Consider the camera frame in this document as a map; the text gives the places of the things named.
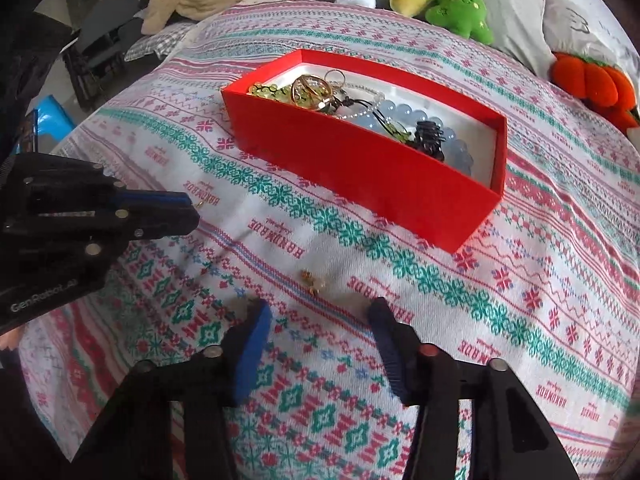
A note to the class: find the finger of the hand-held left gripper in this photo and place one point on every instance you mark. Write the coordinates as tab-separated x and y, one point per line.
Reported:
170	221
160	199

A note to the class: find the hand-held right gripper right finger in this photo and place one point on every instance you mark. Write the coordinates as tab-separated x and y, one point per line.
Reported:
386	347

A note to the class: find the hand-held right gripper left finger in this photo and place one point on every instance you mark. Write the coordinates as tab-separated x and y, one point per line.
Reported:
252	350

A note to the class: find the red jewelry box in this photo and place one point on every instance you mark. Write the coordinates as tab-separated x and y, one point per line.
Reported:
375	190

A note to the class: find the person's left hand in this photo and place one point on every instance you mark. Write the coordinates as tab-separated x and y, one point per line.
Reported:
7	341

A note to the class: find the patterned knit bedspread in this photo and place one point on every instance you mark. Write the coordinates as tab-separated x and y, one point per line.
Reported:
500	310

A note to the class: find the blue stool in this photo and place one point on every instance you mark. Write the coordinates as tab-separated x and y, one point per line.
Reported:
55	120

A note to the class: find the person's dark clothing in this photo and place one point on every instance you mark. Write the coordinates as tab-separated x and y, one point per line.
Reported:
30	420

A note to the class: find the black phone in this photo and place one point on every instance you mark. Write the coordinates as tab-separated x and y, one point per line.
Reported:
27	132

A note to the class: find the grey checkered cloth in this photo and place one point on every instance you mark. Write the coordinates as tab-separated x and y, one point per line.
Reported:
155	42

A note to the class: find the black chair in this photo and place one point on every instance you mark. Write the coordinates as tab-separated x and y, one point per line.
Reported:
107	15

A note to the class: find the orange pumpkin plush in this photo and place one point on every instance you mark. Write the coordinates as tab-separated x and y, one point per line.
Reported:
585	80

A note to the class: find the green tree plush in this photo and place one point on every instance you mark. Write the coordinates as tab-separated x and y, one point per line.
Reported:
460	7

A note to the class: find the grey printed pillow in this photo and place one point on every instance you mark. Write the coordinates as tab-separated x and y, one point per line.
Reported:
575	25

